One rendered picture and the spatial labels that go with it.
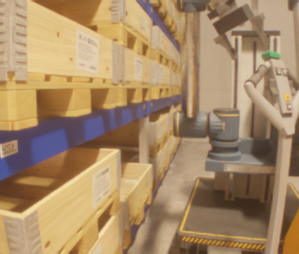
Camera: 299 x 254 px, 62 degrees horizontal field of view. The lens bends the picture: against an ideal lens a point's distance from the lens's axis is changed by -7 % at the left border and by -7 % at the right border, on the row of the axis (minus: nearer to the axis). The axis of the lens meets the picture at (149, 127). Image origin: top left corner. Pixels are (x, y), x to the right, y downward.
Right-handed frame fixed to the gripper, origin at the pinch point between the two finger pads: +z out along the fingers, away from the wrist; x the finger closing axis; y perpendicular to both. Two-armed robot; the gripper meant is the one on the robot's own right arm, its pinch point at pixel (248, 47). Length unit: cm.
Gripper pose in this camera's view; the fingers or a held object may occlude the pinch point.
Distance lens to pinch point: 97.0
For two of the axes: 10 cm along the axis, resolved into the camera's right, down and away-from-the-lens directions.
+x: -5.5, 1.6, 8.2
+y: 6.4, -5.6, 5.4
